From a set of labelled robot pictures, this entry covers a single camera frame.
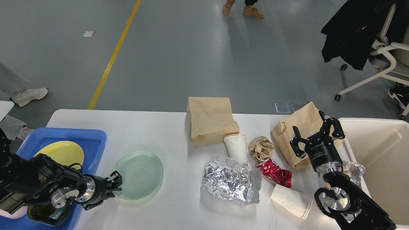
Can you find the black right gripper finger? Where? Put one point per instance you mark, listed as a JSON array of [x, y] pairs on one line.
[[295, 143], [331, 128]]

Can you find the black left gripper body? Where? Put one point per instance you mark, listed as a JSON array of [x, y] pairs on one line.
[[96, 191]]

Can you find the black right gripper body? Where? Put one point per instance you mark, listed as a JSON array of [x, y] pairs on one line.
[[322, 152]]

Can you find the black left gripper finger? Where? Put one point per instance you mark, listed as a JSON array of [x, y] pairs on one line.
[[114, 183]]

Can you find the green plate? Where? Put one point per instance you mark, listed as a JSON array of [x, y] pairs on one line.
[[142, 174]]

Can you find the dark teal mug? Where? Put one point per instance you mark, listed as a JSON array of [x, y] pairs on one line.
[[49, 215]]

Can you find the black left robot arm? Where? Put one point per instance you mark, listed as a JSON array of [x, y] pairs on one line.
[[51, 182]]

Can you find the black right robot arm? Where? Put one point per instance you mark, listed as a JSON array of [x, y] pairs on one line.
[[372, 216]]

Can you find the crumpled brown paper bag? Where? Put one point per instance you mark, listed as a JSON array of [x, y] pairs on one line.
[[309, 122]]

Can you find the crumpled brown paper ball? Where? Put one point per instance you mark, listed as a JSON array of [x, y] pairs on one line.
[[261, 149]]

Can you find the crushed red can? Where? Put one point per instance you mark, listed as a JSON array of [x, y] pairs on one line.
[[274, 172]]

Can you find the foil with brown paper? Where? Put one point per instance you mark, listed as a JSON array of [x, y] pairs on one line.
[[354, 171]]

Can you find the blue plastic tray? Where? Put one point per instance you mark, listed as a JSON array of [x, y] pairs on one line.
[[92, 143]]

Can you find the beige plastic bin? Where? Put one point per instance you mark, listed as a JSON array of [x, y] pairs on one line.
[[382, 146]]

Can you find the yellow plate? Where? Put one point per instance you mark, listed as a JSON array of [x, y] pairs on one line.
[[67, 153]]

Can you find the upright white paper cup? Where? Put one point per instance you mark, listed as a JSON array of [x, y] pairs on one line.
[[236, 145]]

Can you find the lying white paper cup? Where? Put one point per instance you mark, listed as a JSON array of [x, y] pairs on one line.
[[296, 203]]

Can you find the crumpled aluminium foil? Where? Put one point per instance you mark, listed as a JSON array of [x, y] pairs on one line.
[[228, 179]]

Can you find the flat brown paper bag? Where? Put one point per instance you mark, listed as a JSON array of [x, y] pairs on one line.
[[210, 120]]

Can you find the white office chair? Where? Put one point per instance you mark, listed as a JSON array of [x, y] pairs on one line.
[[391, 60]]

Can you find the white side table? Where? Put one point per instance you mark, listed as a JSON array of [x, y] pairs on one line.
[[5, 107]]

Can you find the person in white sneakers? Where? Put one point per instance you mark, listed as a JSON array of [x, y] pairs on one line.
[[17, 88]]

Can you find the person in tan boots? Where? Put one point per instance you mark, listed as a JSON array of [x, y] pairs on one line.
[[249, 9]]

